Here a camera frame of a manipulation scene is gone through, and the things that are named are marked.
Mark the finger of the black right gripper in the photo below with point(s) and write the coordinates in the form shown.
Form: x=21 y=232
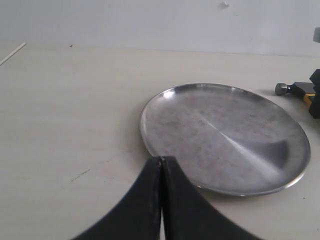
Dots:
x=314 y=108

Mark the round stainless steel plate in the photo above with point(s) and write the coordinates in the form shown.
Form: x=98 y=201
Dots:
x=226 y=139

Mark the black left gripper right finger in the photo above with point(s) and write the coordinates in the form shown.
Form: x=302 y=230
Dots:
x=187 y=215

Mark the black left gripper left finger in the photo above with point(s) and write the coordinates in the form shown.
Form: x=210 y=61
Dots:
x=137 y=216

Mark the black yellow claw hammer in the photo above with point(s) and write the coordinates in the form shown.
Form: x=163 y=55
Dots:
x=302 y=90

